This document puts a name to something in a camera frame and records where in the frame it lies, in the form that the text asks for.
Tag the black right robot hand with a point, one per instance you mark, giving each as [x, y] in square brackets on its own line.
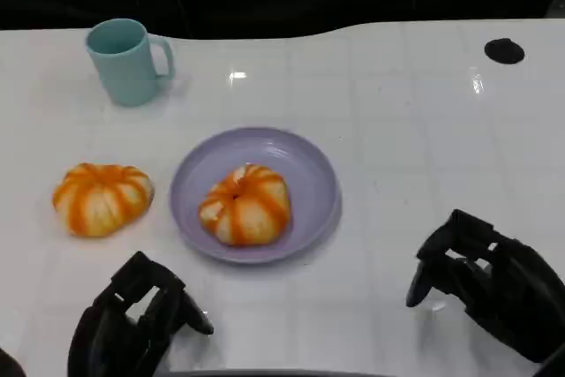
[516, 297]

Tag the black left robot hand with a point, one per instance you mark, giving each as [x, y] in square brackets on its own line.
[106, 341]

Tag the orange and white bread roll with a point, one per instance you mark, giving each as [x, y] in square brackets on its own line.
[103, 200]
[247, 207]

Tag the lilac plate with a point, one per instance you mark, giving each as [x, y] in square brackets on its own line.
[309, 178]

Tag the black round table grommet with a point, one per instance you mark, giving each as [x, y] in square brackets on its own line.
[504, 51]

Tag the pale green mug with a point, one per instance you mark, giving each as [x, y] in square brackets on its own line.
[128, 76]

